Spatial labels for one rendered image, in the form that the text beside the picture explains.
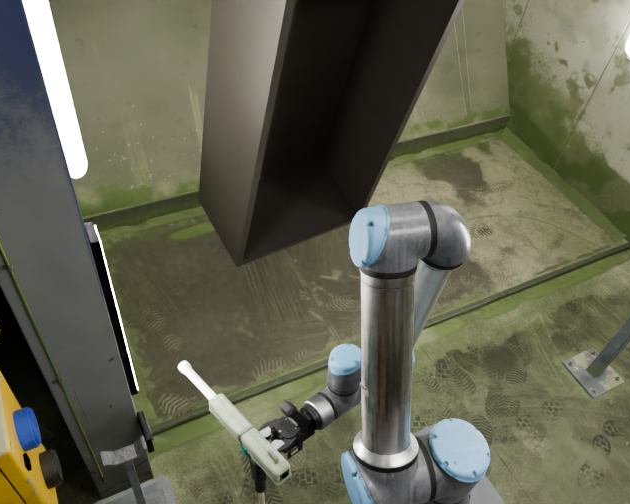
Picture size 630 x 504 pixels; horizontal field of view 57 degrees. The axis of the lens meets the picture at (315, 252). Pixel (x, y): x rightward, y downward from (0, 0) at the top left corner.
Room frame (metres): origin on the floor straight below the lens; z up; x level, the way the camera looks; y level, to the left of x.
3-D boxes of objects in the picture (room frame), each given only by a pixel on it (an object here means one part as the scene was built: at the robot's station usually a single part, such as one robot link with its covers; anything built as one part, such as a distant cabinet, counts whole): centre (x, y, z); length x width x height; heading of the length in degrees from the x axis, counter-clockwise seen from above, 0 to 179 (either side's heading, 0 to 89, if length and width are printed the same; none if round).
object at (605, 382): (1.52, -1.33, 0.01); 0.20 x 0.20 x 0.01; 33
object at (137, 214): (2.57, 0.02, 0.11); 2.70 x 0.02 x 0.13; 123
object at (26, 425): (0.28, 0.31, 1.48); 0.05 x 0.02 x 0.05; 33
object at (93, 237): (0.79, 0.46, 0.96); 0.06 x 0.02 x 0.63; 33
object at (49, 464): (0.28, 0.31, 1.36); 0.05 x 0.02 x 0.05; 33
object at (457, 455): (0.62, -0.40, 0.83); 0.17 x 0.15 x 0.18; 111
